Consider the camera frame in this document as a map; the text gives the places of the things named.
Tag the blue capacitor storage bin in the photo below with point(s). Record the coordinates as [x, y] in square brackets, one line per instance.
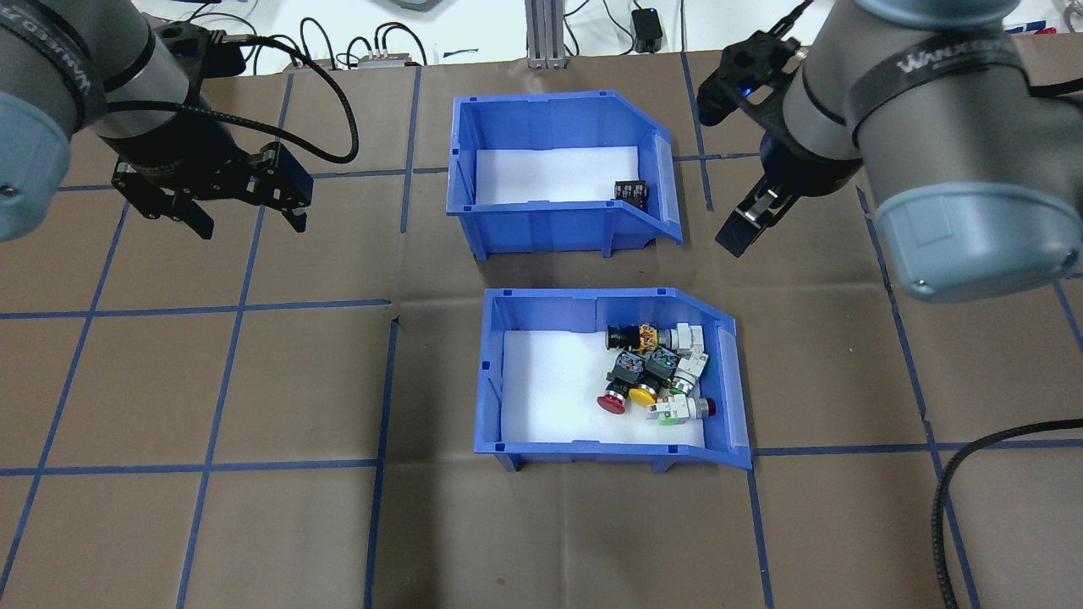
[550, 228]

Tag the white side table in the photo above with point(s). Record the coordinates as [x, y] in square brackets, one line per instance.
[482, 25]

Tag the red mushroom emergency stop button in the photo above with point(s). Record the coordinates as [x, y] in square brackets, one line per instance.
[611, 404]

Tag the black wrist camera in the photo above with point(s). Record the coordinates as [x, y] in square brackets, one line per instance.
[199, 51]
[744, 68]

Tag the dark red push button switch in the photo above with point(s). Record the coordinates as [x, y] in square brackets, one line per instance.
[677, 410]

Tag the aluminium profile post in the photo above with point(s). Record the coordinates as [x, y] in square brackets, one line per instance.
[546, 34]

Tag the yellow push button switch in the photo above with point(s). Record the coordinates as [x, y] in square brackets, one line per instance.
[643, 394]

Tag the grey blue teach pendant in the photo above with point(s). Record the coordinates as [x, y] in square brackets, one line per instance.
[415, 4]

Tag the small grey usb device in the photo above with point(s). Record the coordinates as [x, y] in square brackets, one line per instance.
[309, 63]
[385, 59]

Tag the black knob selector switch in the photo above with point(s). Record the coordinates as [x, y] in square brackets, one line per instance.
[622, 339]

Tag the black power adapter brick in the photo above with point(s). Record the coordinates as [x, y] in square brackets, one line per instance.
[648, 30]

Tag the white green switch block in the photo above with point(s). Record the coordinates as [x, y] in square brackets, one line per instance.
[692, 368]

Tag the white foam bin liner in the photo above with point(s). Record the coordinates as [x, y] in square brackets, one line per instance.
[541, 173]

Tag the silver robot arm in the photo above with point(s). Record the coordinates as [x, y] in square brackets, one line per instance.
[973, 127]
[127, 51]

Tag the pile of push button switches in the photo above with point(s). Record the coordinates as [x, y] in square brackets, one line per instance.
[550, 389]

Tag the blue push-button storage bin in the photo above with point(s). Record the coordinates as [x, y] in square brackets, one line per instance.
[541, 309]

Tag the silver button white switch block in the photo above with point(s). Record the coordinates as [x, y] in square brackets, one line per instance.
[687, 338]

